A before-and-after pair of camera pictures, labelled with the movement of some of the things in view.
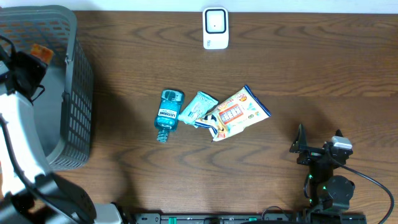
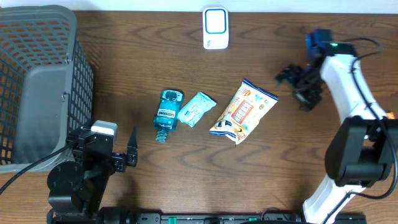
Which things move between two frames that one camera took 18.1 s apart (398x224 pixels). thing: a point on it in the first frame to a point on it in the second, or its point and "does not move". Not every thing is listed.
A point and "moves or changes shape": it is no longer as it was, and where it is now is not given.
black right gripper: x=300 y=145 to x=306 y=101
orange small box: x=45 y=53 to x=390 y=115
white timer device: x=216 y=28 does not move
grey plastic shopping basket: x=64 y=107 does not move
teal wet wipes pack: x=198 y=108 does not move
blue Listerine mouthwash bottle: x=168 y=113 does not move
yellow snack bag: x=231 y=115 moves or changes shape
